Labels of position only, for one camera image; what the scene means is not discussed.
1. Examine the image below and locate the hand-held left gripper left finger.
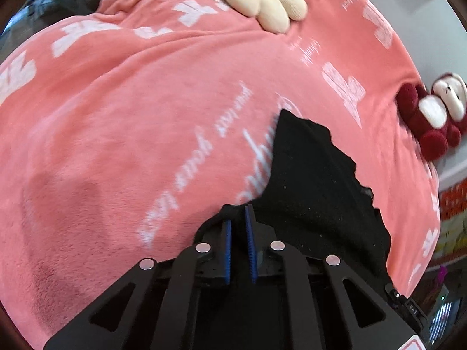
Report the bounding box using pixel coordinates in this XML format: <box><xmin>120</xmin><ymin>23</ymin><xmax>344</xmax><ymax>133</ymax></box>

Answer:
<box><xmin>44</xmin><ymin>218</ymin><xmax>233</xmax><ymax>350</ymax></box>

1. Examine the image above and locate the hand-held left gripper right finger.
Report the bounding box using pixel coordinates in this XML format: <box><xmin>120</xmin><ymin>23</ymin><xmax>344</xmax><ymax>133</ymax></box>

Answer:
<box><xmin>244</xmin><ymin>205</ymin><xmax>424</xmax><ymax>350</ymax></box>

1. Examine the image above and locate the black knit garment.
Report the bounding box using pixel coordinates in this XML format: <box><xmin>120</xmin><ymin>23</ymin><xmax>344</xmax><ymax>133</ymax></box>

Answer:
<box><xmin>218</xmin><ymin>108</ymin><xmax>393</xmax><ymax>289</ymax></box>

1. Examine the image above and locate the pink printed blanket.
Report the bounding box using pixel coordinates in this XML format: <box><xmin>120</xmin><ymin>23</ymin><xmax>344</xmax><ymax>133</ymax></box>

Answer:
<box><xmin>0</xmin><ymin>0</ymin><xmax>443</xmax><ymax>338</ymax></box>

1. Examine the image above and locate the red monkey plush toy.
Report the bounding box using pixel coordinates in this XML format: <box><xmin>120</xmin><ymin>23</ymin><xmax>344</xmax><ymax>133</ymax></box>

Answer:
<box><xmin>396</xmin><ymin>73</ymin><xmax>467</xmax><ymax>162</ymax></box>

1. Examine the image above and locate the cream flower plush pillow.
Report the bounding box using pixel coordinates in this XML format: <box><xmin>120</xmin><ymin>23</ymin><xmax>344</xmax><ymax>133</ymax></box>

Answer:
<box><xmin>199</xmin><ymin>0</ymin><xmax>313</xmax><ymax>33</ymax></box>

